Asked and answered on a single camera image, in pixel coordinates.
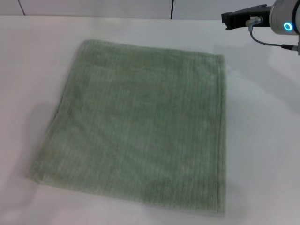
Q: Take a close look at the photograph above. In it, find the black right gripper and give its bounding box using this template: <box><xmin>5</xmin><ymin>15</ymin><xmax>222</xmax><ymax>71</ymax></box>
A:
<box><xmin>221</xmin><ymin>4</ymin><xmax>273</xmax><ymax>31</ymax></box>

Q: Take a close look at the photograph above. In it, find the green ribbed towel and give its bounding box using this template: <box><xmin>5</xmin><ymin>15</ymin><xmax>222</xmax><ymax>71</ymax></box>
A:
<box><xmin>27</xmin><ymin>39</ymin><xmax>228</xmax><ymax>215</ymax></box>

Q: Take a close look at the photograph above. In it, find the grey right arm connector cable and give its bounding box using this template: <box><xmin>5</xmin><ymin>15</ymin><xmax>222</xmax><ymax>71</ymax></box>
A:
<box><xmin>245</xmin><ymin>17</ymin><xmax>300</xmax><ymax>56</ymax></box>

